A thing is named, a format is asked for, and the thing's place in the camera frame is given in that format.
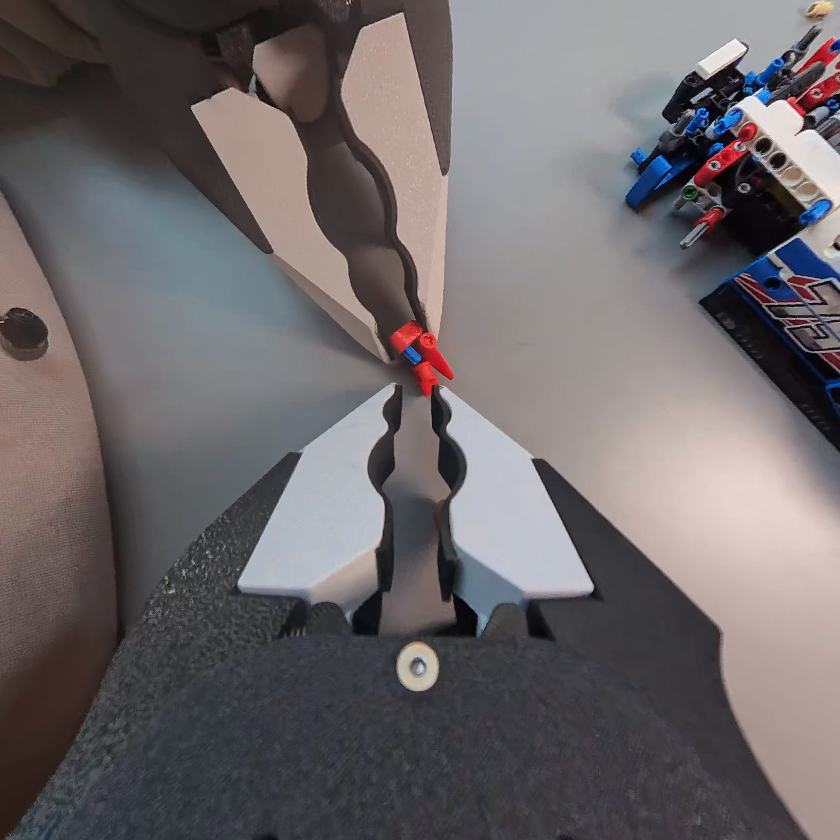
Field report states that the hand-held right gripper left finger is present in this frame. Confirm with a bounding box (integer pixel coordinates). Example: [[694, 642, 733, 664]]
[[237, 382, 404, 618]]

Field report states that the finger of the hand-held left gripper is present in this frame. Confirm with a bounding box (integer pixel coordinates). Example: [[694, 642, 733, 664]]
[[190, 87, 395, 363], [340, 12, 450, 343]]

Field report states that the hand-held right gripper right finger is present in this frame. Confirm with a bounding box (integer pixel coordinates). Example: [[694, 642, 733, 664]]
[[430, 386, 596, 634]]

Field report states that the red long brick connector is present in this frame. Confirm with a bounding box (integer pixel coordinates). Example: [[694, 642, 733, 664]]
[[422, 332, 455, 383]]

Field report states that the person's left forearm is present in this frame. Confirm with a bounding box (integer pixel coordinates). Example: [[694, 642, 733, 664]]
[[0, 0, 126, 86]]

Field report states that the grey desk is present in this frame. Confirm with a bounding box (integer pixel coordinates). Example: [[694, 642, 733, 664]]
[[0, 0, 840, 840]]

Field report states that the person's beige hoodie torso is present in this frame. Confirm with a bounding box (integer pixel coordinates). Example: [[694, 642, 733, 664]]
[[0, 190, 119, 821]]

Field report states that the toy brick race car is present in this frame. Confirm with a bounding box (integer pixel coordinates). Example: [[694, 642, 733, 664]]
[[625, 23, 840, 454]]

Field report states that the black hoodie drawstring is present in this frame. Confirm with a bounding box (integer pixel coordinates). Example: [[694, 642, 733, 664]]
[[0, 307, 50, 361]]

